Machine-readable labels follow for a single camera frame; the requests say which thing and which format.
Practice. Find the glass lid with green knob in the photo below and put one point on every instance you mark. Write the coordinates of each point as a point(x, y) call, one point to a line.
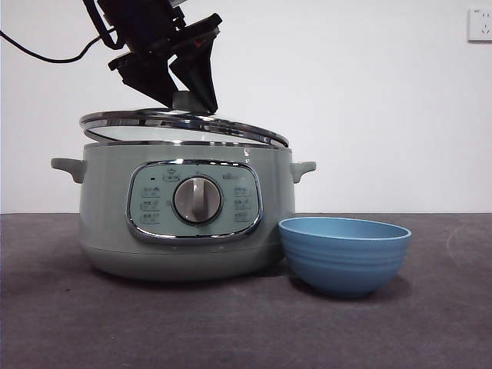
point(184, 100)

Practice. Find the blue ribbed bowl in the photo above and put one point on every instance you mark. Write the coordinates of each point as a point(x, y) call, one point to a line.
point(342, 265)

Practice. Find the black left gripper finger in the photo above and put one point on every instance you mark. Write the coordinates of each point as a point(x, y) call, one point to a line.
point(150, 77)
point(201, 77)

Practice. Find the white wall socket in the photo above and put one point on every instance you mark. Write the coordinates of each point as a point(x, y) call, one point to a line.
point(480, 25)

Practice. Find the pale green electric steamer pot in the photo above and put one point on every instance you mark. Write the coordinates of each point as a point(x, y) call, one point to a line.
point(107, 215)

